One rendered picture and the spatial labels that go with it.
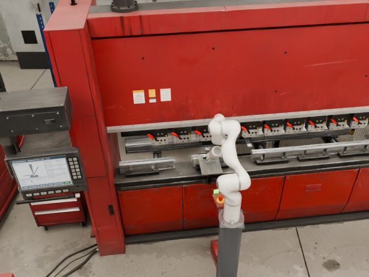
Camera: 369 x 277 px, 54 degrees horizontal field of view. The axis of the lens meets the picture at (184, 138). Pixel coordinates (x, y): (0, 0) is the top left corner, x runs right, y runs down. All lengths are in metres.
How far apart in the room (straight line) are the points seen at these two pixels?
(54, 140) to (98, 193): 0.81
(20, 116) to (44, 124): 0.15
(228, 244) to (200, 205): 0.78
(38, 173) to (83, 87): 0.66
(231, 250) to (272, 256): 0.99
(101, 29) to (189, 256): 2.30
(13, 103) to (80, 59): 0.50
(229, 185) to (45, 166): 1.24
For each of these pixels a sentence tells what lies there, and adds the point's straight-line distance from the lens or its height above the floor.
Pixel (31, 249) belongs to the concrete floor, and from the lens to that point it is 4.18.
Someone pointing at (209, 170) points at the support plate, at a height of 1.00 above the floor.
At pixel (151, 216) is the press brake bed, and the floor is 0.40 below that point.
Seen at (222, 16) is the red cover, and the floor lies 2.26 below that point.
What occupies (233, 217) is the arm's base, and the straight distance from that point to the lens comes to 2.70.
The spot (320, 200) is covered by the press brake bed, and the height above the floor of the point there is 0.39.
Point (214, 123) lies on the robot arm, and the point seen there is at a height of 1.66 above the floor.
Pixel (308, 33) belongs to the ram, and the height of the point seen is 2.09.
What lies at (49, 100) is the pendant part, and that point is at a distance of 2.43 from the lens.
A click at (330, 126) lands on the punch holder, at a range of 3.51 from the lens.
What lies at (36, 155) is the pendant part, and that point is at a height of 1.60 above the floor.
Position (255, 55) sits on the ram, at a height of 1.95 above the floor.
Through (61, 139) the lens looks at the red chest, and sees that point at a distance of 3.76.
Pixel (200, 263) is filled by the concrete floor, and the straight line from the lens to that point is 3.75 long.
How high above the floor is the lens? 3.09
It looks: 36 degrees down
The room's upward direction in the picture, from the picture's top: 1 degrees counter-clockwise
